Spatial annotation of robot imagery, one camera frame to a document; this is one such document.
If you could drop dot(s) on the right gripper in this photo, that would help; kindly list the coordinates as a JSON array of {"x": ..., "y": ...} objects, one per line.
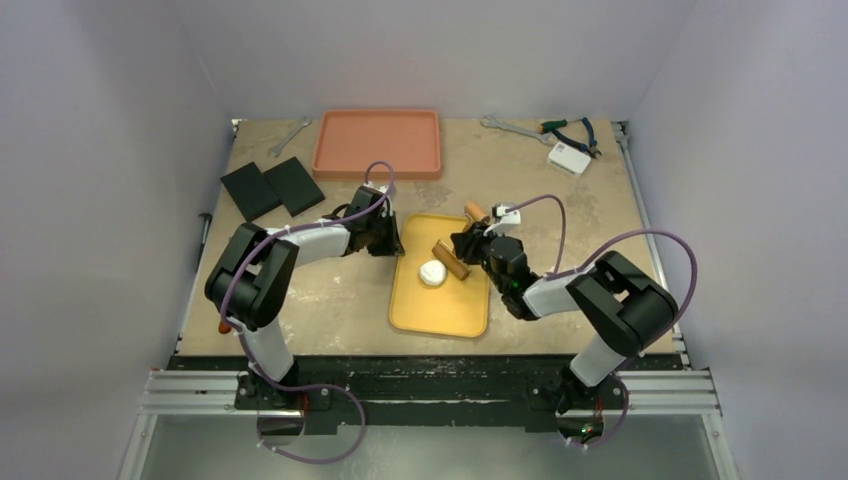
[{"x": 475, "y": 242}]

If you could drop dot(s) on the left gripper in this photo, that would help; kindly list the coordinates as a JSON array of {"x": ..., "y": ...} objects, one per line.
[{"x": 392, "y": 246}]

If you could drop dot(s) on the wooden dough roller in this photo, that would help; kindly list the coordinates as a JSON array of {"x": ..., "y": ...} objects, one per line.
[{"x": 475, "y": 215}]

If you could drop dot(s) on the white dough ball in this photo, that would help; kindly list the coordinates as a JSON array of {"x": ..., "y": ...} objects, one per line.
[{"x": 433, "y": 273}]

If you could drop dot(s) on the yellow tray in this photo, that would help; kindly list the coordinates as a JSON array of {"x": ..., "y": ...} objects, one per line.
[{"x": 457, "y": 307}]

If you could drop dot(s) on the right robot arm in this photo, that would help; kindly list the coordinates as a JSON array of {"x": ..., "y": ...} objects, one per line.
[{"x": 626, "y": 307}]

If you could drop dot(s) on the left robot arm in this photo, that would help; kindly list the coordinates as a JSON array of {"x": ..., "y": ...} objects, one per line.
[{"x": 249, "y": 283}]

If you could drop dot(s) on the black block right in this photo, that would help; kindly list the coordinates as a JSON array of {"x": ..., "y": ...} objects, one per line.
[{"x": 294, "y": 187}]

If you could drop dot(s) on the black block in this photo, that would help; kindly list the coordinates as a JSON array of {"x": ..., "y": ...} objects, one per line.
[
  {"x": 294, "y": 187},
  {"x": 250, "y": 191}
]

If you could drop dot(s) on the pink tray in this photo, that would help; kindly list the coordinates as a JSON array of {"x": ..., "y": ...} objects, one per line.
[{"x": 350, "y": 140}]

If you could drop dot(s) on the white small box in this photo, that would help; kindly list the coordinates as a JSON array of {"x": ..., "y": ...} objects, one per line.
[{"x": 568, "y": 159}]

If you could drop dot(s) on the right silver wrench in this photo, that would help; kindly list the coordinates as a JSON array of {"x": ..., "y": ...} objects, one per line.
[{"x": 491, "y": 122}]

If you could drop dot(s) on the silver wrench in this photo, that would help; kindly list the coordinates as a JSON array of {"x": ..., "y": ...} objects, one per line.
[
  {"x": 276, "y": 150},
  {"x": 491, "y": 122}
]

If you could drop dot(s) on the left silver wrench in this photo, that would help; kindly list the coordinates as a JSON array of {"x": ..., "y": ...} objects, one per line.
[{"x": 276, "y": 150}]

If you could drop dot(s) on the green blue pliers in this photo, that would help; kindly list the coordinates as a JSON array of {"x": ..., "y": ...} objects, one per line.
[{"x": 560, "y": 129}]

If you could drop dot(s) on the black block left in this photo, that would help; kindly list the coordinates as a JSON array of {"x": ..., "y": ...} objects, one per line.
[{"x": 250, "y": 191}]

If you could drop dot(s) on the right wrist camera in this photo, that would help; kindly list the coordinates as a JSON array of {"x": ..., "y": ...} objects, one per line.
[{"x": 503, "y": 219}]

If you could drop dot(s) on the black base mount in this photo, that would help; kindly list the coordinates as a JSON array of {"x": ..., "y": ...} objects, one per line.
[{"x": 526, "y": 391}]

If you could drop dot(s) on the aluminium frame rail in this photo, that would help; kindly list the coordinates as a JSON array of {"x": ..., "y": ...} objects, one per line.
[{"x": 188, "y": 427}]

